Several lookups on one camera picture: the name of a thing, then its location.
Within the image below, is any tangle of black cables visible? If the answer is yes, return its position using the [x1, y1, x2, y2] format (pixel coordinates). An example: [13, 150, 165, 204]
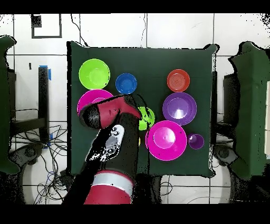
[10, 124, 74, 201]

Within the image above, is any purple plastic cup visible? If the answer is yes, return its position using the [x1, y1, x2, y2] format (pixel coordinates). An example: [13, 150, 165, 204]
[187, 133, 205, 150]

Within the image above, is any white sheet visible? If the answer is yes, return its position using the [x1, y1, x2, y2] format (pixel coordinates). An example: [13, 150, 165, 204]
[264, 80, 270, 160]

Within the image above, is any black cable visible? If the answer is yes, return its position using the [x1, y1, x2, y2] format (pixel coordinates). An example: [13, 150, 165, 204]
[70, 14, 89, 46]

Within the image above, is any purple plastic bowl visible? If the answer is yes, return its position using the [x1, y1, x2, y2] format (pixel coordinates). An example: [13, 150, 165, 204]
[162, 92, 198, 126]

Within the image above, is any magenta plastic bowl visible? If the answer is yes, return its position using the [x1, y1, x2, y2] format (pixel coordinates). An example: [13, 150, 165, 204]
[76, 89, 114, 116]
[145, 120, 188, 162]

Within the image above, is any black square floor frame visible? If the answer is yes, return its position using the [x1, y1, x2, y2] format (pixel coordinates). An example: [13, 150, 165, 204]
[31, 14, 62, 39]

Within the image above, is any dark green tablecloth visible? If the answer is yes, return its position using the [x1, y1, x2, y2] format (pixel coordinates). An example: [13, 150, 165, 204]
[66, 41, 218, 178]

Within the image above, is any red plastic bowl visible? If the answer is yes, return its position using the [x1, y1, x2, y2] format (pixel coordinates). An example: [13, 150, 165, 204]
[167, 69, 191, 93]

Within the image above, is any thin grey cable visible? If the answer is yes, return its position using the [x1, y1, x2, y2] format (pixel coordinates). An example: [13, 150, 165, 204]
[140, 14, 148, 48]

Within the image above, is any large lime green bowl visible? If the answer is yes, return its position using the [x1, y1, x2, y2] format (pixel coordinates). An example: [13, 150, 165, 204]
[78, 58, 111, 90]

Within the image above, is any grey pedestal foot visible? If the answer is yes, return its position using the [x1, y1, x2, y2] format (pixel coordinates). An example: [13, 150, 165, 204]
[8, 143, 45, 167]
[213, 145, 239, 167]

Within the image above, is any blue tape strip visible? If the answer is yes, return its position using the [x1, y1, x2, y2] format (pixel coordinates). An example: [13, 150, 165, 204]
[39, 65, 52, 81]

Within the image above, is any small lime green bowl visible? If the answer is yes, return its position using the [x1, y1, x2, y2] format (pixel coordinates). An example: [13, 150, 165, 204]
[137, 106, 156, 131]

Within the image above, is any blue plastic bowl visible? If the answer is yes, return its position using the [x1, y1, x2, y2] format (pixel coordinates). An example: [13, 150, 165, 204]
[115, 72, 138, 95]

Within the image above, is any black metal stand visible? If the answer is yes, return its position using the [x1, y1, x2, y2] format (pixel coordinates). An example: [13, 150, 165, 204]
[10, 67, 50, 144]

